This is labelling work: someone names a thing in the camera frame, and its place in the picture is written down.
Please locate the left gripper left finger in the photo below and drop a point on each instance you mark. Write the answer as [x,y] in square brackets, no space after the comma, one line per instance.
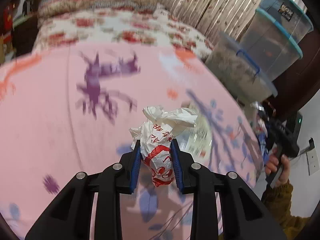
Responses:
[68,216]

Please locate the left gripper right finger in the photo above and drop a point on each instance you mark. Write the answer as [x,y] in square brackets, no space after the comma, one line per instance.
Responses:
[227,196]

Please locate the white red plastic bag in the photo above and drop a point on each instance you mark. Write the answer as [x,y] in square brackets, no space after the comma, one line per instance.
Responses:
[155,136]

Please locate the mustard sleeve forearm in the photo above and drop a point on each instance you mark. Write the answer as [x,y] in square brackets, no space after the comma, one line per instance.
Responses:
[278,202]

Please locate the person's right hand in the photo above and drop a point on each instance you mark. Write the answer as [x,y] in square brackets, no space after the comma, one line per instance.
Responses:
[272,167]

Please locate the teal lid storage box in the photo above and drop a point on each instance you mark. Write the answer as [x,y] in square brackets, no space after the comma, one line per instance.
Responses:
[269,45]

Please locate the blue lid storage box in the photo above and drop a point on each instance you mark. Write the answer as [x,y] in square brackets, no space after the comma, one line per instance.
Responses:
[237,71]

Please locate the pink tree print bedsheet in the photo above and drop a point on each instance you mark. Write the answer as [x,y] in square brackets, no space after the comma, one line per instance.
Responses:
[71,109]

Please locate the top clear storage box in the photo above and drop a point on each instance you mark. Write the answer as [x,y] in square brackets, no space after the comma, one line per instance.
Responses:
[290,16]

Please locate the beige leaf pattern curtain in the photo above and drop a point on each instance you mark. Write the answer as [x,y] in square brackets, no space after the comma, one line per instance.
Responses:
[212,16]

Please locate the floral red white quilt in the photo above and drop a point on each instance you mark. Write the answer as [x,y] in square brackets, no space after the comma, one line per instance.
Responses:
[159,28]

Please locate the cluttered side shelf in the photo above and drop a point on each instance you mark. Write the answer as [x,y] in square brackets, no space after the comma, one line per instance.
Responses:
[17,36]

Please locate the folded patchwork blanket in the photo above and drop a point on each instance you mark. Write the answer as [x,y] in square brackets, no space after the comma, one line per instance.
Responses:
[50,8]

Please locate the white wall socket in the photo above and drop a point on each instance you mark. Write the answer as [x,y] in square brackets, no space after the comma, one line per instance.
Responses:
[313,162]

